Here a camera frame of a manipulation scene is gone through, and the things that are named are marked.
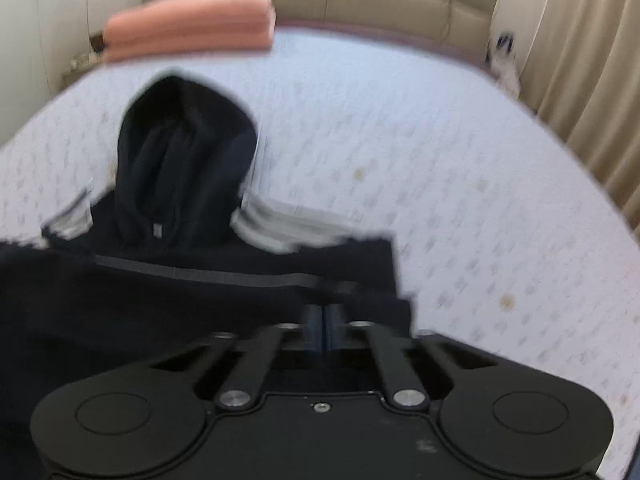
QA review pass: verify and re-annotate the bedside table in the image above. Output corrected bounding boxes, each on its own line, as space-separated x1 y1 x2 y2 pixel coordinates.
62 52 109 92

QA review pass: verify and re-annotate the white wardrobe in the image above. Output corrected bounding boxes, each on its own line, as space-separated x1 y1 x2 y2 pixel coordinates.
0 0 147 147

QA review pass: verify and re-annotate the black hoodie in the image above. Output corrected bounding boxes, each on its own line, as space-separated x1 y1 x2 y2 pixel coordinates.
0 75 418 480

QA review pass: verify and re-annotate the folded pink blanket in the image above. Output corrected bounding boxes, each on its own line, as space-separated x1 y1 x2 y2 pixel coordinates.
102 0 277 64

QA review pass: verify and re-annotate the bed with patterned white sheet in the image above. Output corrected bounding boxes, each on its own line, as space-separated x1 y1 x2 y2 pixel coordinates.
0 22 640 480

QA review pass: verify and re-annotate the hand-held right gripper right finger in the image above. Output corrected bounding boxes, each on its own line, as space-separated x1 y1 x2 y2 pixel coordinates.
324 305 497 413

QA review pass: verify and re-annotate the beige curtain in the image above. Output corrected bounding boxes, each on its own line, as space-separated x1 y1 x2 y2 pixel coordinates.
520 0 640 241

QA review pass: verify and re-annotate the white printed bag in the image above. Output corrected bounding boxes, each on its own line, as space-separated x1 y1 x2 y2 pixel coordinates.
487 31 522 97

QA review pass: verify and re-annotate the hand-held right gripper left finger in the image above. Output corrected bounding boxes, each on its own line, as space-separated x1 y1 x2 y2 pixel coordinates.
149 306 324 411

